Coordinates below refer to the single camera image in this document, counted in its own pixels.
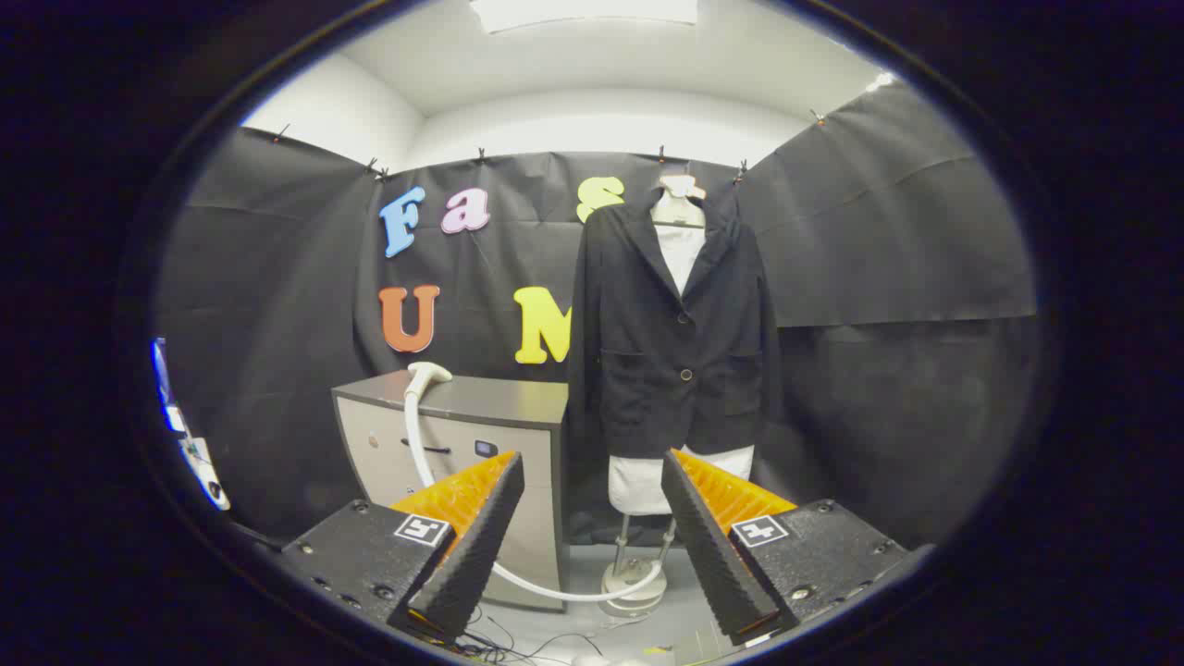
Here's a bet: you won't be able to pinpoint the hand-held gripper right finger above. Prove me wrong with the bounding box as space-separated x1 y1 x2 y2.
660 448 913 647

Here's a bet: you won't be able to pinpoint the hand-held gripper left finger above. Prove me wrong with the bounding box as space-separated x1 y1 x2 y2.
277 450 526 644

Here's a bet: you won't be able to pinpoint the white garment steamer with hose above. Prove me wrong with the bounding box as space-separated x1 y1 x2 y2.
403 362 667 604

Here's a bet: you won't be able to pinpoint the black blazer jacket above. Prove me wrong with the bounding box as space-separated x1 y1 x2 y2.
566 185 783 461

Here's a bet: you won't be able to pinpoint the mannequin stand with round base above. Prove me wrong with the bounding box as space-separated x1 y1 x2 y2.
599 513 678 619

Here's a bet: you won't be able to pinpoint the white mannequin torso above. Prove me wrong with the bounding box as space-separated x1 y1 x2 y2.
609 176 755 516

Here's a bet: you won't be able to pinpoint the grey drawer cabinet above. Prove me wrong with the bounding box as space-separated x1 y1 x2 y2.
331 370 571 613

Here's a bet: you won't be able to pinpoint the black backdrop cloth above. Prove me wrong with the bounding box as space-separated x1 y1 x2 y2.
155 81 1037 556

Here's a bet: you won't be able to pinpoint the lit computer screen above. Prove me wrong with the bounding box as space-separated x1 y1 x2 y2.
151 338 188 436

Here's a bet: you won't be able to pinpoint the ceiling light panel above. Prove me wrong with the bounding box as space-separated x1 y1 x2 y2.
469 0 699 35

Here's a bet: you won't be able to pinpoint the black floor cables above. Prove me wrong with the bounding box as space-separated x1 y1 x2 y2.
453 606 611 665

